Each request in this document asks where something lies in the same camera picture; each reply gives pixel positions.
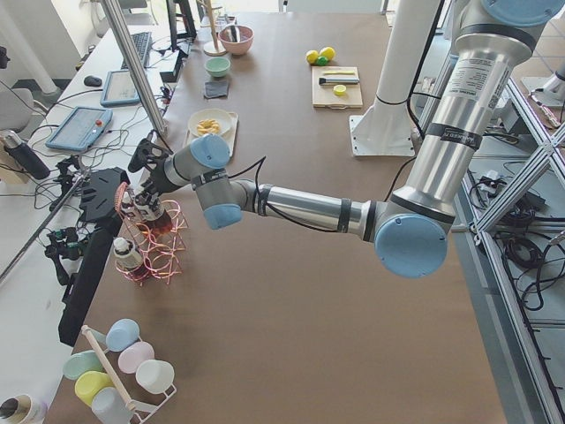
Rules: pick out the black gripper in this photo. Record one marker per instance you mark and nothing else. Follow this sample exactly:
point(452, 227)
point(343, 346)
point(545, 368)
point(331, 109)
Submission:
point(154, 181)

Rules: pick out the tea bottle picked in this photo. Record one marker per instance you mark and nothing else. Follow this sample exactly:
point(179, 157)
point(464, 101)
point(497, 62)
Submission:
point(158, 222)

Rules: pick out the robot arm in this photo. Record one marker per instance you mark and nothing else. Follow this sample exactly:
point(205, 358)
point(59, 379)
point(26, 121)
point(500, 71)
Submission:
point(409, 230)

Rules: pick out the tea bottle rear left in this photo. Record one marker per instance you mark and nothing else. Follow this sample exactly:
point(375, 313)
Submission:
point(128, 208)

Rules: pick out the tea bottle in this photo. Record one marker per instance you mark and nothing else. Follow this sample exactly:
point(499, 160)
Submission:
point(128, 208)
point(129, 259)

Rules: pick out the tea bottle front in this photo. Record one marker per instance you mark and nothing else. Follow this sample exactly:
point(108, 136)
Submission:
point(129, 259)

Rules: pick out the beige serving tray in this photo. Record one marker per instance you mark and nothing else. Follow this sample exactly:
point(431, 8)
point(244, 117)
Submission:
point(229, 137)

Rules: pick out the braided donut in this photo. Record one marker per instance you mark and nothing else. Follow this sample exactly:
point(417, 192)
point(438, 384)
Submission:
point(208, 126)

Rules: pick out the teach pendant near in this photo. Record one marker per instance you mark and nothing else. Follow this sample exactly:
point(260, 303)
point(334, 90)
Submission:
point(81, 129)

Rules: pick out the teach pendant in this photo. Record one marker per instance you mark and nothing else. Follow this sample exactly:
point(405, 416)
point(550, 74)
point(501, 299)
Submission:
point(81, 129)
point(119, 90)

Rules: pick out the white plate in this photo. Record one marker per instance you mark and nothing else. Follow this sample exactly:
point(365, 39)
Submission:
point(222, 116)

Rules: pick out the teach pendant far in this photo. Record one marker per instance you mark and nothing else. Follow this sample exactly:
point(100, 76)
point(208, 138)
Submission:
point(119, 90)

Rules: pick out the dark grey cloth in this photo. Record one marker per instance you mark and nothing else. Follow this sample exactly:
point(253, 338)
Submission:
point(216, 89)

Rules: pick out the black water bottle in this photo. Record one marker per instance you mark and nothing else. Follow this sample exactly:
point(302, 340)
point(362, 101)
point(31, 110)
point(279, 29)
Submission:
point(24, 155)

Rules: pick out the computer mouse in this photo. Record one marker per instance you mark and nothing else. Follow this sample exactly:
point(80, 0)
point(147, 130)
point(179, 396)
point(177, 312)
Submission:
point(92, 81)

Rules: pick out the green bowl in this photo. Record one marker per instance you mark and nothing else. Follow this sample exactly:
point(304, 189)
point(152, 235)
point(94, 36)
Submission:
point(218, 67)

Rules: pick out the pink cup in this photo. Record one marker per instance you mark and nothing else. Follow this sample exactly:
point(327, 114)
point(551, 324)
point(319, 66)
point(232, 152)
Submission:
point(131, 358)

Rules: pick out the black keyboard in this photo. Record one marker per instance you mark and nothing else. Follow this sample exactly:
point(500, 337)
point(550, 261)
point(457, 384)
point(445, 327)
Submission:
point(142, 43)

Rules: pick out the wooden mug tree stand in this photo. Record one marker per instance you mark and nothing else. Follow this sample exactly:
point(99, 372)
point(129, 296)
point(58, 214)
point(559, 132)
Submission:
point(213, 48)

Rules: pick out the green cup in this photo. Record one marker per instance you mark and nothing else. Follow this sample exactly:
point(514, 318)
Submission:
point(81, 362)

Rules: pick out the white cup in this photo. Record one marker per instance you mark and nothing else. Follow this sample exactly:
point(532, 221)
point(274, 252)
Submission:
point(155, 376)

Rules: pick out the yellow cup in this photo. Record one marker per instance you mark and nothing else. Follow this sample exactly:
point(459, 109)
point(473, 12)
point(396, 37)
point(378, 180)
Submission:
point(89, 384)

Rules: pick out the pink bowl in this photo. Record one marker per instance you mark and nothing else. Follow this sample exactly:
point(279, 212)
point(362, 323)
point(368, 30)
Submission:
point(239, 48)

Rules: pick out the grey blue cup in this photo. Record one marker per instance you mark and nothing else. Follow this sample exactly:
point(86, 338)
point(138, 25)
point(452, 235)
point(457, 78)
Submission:
point(109, 407)

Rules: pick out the steel muddler tool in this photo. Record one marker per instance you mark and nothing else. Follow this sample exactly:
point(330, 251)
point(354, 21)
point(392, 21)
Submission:
point(338, 80)

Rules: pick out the yellow lemon lower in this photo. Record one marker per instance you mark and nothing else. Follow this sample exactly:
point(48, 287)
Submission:
point(311, 56)

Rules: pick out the yellow lemon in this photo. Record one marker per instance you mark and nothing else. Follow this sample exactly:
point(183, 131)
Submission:
point(328, 52)
point(311, 56)

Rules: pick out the yellow plastic knife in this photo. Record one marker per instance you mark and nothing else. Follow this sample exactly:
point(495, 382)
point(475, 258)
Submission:
point(339, 72)

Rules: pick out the half lemon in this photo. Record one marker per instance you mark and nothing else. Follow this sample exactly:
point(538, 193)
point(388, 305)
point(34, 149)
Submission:
point(339, 90)

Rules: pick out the bamboo cutting board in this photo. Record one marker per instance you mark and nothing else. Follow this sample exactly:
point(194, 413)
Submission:
point(323, 96)

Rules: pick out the yellow lemon upper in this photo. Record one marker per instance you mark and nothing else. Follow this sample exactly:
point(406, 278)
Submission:
point(328, 52)

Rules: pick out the copper wire bottle rack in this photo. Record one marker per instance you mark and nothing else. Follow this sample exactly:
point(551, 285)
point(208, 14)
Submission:
point(159, 252)

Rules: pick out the aluminium frame post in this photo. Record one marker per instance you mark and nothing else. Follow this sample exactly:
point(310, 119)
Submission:
point(121, 32)

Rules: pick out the white wire cup rack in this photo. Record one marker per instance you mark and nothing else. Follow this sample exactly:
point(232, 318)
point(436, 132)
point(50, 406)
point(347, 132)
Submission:
point(146, 407)

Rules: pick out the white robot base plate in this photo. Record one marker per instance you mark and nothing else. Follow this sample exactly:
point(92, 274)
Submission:
point(394, 141)

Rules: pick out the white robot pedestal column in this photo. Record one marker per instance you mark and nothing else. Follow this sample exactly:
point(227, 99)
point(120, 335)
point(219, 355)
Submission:
point(415, 21)

